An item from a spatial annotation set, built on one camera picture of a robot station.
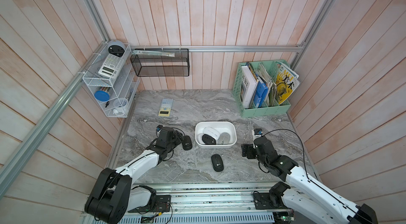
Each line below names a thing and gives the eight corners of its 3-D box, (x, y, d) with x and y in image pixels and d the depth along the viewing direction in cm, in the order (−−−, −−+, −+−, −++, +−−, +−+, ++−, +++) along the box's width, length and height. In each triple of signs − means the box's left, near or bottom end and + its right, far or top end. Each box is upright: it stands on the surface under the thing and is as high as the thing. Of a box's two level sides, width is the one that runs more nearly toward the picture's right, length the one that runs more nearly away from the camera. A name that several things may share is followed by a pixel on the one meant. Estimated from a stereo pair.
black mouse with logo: (214, 172, 85) (214, 171, 82) (210, 157, 90) (211, 155, 88) (224, 170, 85) (225, 169, 83) (220, 155, 91) (220, 153, 89)
